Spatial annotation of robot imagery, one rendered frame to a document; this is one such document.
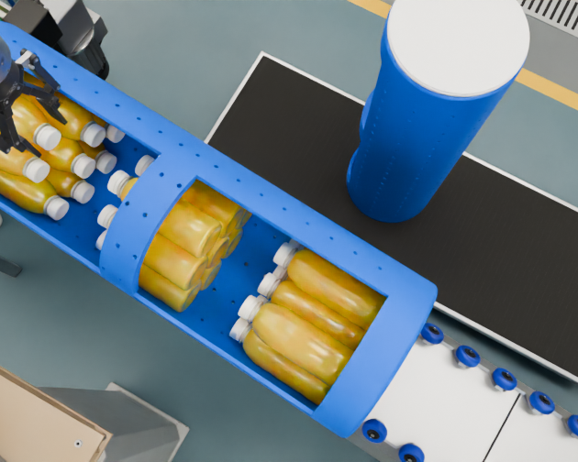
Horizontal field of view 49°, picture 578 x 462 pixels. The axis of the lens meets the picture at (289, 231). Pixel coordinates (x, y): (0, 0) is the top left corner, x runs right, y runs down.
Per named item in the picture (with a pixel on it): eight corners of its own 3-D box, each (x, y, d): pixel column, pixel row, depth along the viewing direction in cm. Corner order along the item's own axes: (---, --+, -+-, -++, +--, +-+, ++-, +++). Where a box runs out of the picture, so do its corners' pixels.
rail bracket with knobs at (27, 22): (41, 68, 137) (21, 42, 127) (15, 52, 138) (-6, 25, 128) (69, 34, 139) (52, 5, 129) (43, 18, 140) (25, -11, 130)
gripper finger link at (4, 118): (10, 95, 88) (3, 101, 88) (24, 145, 98) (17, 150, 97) (-12, 82, 89) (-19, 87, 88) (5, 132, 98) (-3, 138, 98)
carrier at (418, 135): (441, 155, 212) (359, 132, 214) (542, -8, 127) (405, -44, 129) (420, 234, 205) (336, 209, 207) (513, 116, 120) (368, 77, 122)
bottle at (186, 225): (227, 226, 105) (140, 171, 108) (218, 220, 98) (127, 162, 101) (204, 261, 105) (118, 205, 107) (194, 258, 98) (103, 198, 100)
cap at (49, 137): (38, 149, 107) (46, 155, 106) (35, 134, 104) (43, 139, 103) (54, 136, 109) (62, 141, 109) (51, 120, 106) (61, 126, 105)
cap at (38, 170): (45, 158, 111) (53, 163, 111) (36, 177, 112) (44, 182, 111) (31, 158, 107) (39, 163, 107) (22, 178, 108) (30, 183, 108)
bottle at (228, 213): (217, 246, 106) (132, 191, 108) (236, 230, 111) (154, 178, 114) (231, 214, 102) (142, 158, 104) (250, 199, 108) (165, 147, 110)
